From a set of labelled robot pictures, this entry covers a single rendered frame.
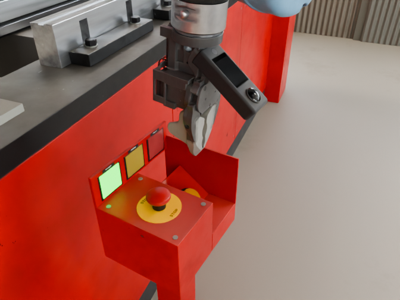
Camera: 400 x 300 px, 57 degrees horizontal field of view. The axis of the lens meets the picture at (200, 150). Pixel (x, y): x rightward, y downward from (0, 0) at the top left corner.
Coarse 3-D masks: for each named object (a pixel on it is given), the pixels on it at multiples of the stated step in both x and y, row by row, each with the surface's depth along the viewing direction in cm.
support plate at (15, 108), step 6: (0, 102) 42; (6, 102) 42; (12, 102) 42; (0, 108) 40; (6, 108) 40; (12, 108) 40; (18, 108) 41; (0, 114) 39; (6, 114) 40; (12, 114) 40; (0, 120) 39; (6, 120) 40
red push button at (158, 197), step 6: (150, 192) 58; (156, 192) 58; (162, 192) 58; (168, 192) 58; (150, 198) 57; (156, 198) 57; (162, 198) 57; (168, 198) 57; (150, 204) 57; (156, 204) 56; (162, 204) 57; (156, 210) 58
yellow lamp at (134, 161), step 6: (138, 150) 64; (126, 156) 62; (132, 156) 63; (138, 156) 65; (126, 162) 62; (132, 162) 64; (138, 162) 65; (132, 168) 64; (138, 168) 66; (132, 174) 65
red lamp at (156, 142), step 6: (162, 132) 70; (150, 138) 66; (156, 138) 68; (162, 138) 70; (150, 144) 67; (156, 144) 69; (162, 144) 71; (150, 150) 68; (156, 150) 69; (150, 156) 68
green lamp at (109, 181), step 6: (114, 168) 60; (102, 174) 58; (108, 174) 59; (114, 174) 60; (102, 180) 58; (108, 180) 59; (114, 180) 61; (120, 180) 62; (102, 186) 58; (108, 186) 60; (114, 186) 61; (102, 192) 59; (108, 192) 60
